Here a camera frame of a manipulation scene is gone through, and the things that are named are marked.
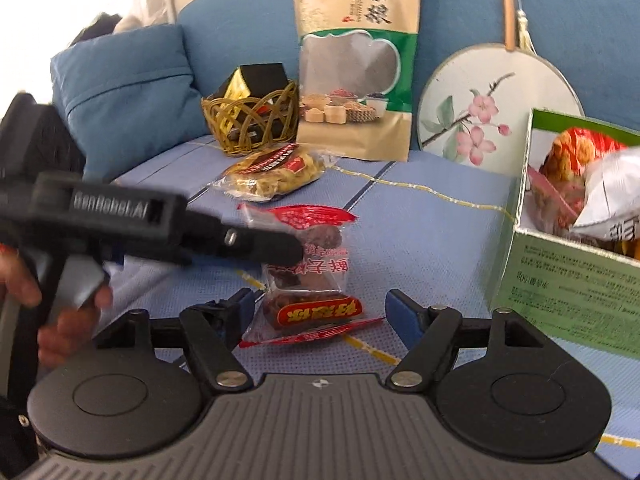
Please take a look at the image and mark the large beige green grain bag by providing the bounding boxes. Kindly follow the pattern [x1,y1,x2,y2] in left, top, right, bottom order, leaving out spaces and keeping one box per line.
[294,0,421,162]

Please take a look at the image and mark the red clear date snack bag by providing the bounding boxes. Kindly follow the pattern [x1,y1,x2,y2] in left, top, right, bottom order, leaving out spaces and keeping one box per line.
[239,204,383,348]

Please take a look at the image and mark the woven bamboo basket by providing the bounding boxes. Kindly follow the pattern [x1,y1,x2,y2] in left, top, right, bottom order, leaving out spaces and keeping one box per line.
[201,80,299,156]

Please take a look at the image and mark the blue fabric sofa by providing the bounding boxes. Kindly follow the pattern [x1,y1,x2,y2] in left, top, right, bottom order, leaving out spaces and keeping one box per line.
[178,0,639,129]

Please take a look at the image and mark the green white cardboard box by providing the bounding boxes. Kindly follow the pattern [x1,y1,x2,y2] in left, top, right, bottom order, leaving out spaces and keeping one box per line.
[488,110,639,359]

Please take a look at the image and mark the clear peanut snack bag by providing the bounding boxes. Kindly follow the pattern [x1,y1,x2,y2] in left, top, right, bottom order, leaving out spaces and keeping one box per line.
[210,142,340,203]

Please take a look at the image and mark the white silver snack packet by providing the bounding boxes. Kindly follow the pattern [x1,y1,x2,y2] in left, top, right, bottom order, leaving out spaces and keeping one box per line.
[570,146,640,242]

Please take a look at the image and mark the yellow black packet in basket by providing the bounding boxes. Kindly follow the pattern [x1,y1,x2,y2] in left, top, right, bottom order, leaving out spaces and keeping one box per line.
[211,62,291,134]

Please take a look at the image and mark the blue sofa cushion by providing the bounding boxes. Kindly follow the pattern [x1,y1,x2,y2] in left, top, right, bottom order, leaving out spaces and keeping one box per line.
[50,25,208,181]

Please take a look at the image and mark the person's left hand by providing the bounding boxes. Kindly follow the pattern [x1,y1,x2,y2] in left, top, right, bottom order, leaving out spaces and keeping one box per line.
[0,244,114,370]

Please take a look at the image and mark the round painted hand fan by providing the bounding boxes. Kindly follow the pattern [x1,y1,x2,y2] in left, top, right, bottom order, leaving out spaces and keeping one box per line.
[416,0,584,177]

